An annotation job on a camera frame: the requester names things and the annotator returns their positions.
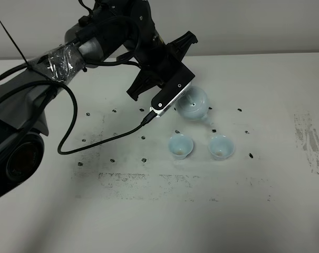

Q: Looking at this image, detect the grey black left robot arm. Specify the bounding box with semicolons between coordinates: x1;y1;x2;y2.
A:
0;1;198;197

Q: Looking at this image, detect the pale blue tea cup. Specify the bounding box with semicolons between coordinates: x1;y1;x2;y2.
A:
208;135;235;161
168;134;194;160

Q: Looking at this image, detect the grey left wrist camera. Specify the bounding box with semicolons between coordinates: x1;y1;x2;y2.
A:
149;79;191;118

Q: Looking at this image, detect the right pale blue tea cup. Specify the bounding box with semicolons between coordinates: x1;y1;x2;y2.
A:
208;135;235;161

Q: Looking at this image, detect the left pale blue tea cup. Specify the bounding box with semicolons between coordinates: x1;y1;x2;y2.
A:
168;134;194;160

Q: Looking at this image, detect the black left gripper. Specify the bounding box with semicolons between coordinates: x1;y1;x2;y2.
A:
127;31;198;101

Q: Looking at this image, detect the pale blue porcelain teapot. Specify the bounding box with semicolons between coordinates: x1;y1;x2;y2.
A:
175;86;214;126

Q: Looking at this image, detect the black cable tie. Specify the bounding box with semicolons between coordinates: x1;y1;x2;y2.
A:
0;20;33;71

